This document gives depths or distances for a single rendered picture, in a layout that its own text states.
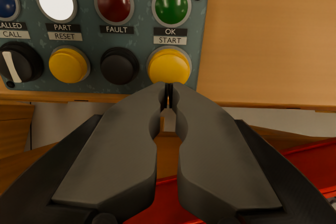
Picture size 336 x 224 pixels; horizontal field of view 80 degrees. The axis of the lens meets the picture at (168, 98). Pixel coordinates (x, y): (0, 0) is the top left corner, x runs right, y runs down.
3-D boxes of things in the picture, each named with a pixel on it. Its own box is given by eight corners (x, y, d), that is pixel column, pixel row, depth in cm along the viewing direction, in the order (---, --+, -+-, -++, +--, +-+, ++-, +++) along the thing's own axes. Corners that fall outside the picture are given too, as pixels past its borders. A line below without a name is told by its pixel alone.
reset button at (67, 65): (91, 79, 15) (85, 86, 14) (58, 77, 15) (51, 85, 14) (85, 47, 14) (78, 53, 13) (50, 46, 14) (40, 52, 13)
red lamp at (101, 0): (133, 24, 13) (129, 14, 12) (99, 23, 13) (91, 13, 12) (134, -3, 13) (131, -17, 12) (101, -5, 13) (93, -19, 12)
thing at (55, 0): (79, 22, 13) (69, 12, 12) (45, 21, 13) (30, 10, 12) (81, -6, 13) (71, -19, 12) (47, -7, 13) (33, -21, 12)
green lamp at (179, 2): (187, 26, 13) (190, 17, 12) (153, 25, 13) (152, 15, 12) (188, -1, 13) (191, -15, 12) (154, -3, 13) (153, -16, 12)
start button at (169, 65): (187, 85, 15) (188, 93, 14) (149, 84, 15) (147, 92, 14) (191, 48, 14) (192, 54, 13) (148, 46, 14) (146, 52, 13)
